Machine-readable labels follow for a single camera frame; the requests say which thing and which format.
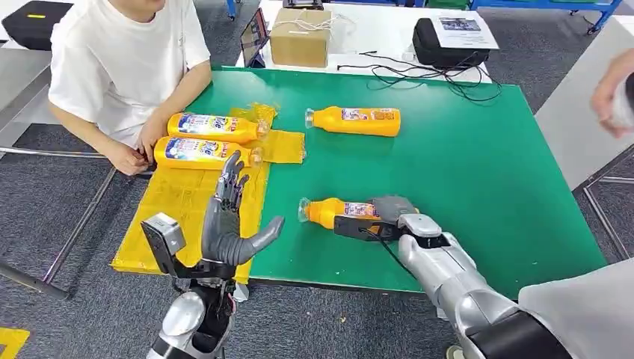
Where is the person's right hand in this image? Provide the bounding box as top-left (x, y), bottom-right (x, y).
top-left (105, 140), bottom-right (150, 177)

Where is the person's left hand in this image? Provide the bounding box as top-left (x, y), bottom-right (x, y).
top-left (136, 116), bottom-right (170, 165)

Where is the person's hand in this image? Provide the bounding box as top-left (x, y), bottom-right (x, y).
top-left (591, 48), bottom-right (634, 140)
top-left (105, 140), bottom-right (150, 177)
top-left (136, 116), bottom-right (170, 165)

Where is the brown cardboard box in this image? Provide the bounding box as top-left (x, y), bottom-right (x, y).
top-left (269, 7), bottom-right (333, 69)

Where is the black tablet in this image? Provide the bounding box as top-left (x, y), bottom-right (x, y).
top-left (240, 7), bottom-right (271, 69)

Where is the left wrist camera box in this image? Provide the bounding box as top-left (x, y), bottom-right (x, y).
top-left (141, 212), bottom-right (187, 277)

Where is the black case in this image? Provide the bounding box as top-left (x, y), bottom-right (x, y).
top-left (1, 0), bottom-right (74, 52)

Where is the grey robot torso shell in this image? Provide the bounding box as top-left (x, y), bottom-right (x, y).
top-left (517, 257), bottom-right (634, 359)

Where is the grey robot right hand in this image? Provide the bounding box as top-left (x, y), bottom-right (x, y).
top-left (371, 195), bottom-right (420, 224)

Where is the grey table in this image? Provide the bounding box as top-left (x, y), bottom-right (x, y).
top-left (535, 14), bottom-right (634, 191)

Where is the white cylindrical object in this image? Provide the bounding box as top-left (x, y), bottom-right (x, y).
top-left (612, 73), bottom-right (634, 131)

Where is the black cable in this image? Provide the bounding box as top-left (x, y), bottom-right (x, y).
top-left (336, 49), bottom-right (504, 103)

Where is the printed paper sheet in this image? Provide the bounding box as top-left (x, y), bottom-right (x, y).
top-left (429, 13), bottom-right (500, 51)

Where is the white string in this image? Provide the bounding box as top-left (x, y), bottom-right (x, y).
top-left (284, 8), bottom-right (357, 38)

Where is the black bag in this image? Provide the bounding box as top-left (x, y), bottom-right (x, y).
top-left (412, 17), bottom-right (491, 70)

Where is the person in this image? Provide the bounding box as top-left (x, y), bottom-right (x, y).
top-left (48, 0), bottom-right (213, 177)

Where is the white table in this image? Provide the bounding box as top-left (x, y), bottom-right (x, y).
top-left (235, 0), bottom-right (493, 85)

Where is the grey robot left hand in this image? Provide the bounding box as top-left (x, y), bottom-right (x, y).
top-left (200, 150), bottom-right (286, 267)

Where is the green table mat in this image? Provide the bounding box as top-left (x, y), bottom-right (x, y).
top-left (185, 67), bottom-right (608, 300)

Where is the metal tube frame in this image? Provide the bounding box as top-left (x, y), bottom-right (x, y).
top-left (0, 144), bottom-right (155, 301)

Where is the yellow plastic sheet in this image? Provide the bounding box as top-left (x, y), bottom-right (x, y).
top-left (111, 102), bottom-right (307, 286)

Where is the orange drink bottle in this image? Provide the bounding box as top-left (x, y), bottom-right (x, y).
top-left (153, 136), bottom-right (263, 171)
top-left (298, 196), bottom-right (422, 238)
top-left (167, 112), bottom-right (271, 146)
top-left (304, 105), bottom-right (402, 138)

